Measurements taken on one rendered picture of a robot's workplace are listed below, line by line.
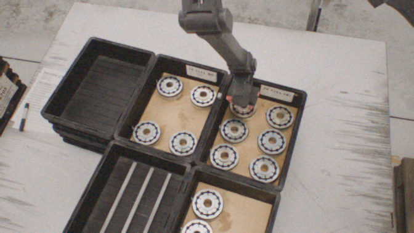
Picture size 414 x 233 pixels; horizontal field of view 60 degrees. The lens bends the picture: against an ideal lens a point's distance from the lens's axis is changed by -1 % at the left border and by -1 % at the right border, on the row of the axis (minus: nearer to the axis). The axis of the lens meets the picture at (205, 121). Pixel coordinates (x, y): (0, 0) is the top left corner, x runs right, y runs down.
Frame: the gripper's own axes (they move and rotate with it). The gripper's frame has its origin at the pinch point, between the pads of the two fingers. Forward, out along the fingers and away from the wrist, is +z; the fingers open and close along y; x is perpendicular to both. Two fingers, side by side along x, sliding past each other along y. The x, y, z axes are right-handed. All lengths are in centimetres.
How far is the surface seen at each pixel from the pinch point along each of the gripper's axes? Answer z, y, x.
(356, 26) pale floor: 87, 47, 148
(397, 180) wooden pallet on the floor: 84, 88, 33
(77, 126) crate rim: -6, -51, -32
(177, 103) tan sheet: 4.1, -24.6, -5.5
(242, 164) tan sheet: 4.0, 7.3, -21.2
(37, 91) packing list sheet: 17, -92, -13
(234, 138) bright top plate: 1.2, 1.7, -14.0
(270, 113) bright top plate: 1.0, 11.1, 0.8
